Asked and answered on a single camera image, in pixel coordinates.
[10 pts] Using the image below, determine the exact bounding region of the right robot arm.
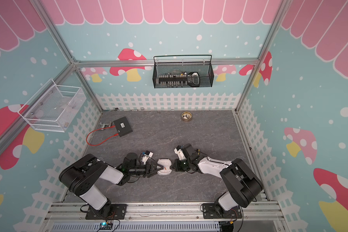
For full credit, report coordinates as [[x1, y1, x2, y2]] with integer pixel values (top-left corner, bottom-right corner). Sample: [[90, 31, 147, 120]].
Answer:
[[171, 144, 264, 216]]

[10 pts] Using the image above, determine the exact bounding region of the white alarm device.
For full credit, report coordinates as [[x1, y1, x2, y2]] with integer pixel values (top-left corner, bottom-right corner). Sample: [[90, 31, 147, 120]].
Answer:
[[157, 159, 172, 176]]

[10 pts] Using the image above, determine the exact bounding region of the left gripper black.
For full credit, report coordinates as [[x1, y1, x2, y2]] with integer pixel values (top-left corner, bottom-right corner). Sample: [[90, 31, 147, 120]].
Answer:
[[130, 161, 163, 178]]

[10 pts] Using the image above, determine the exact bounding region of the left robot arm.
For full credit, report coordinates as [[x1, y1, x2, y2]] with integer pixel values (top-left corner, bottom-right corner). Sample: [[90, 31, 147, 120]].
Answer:
[[59, 153, 157, 217]]

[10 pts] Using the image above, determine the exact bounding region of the white wire basket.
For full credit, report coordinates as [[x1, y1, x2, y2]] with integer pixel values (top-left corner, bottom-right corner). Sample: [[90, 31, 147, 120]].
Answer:
[[17, 79, 87, 132]]

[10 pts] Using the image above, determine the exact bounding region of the tape roll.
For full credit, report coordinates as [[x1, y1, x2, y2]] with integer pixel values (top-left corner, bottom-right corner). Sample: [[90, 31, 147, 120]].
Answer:
[[181, 112, 193, 122]]

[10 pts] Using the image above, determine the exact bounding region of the red cable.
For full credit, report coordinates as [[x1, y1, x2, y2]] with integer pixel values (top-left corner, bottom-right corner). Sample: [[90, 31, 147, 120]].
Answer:
[[86, 125, 120, 147]]

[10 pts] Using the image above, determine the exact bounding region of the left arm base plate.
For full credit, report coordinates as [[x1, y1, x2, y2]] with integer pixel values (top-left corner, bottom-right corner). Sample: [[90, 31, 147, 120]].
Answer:
[[85, 204, 128, 220]]

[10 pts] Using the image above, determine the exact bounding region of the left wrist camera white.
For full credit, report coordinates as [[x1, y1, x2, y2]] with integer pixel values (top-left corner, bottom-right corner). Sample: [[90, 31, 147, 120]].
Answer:
[[141, 151, 153, 164]]

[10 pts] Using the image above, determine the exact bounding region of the black box device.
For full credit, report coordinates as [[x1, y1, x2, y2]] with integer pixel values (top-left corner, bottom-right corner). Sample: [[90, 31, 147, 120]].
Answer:
[[113, 117, 133, 137]]

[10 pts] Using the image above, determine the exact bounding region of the metal clip on table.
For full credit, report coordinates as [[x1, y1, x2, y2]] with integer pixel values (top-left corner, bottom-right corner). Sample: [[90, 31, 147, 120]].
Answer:
[[100, 121, 113, 130]]

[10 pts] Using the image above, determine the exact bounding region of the green circuit board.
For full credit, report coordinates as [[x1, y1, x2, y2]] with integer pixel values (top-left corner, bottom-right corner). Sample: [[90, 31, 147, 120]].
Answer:
[[98, 222, 113, 232]]

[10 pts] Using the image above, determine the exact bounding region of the black wire mesh basket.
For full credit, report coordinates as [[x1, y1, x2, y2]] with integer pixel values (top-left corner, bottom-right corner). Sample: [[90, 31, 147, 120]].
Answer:
[[152, 55, 214, 89]]

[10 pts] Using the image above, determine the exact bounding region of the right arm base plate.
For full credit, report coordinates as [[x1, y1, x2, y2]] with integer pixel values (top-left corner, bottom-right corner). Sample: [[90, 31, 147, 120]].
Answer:
[[200, 203, 243, 220]]

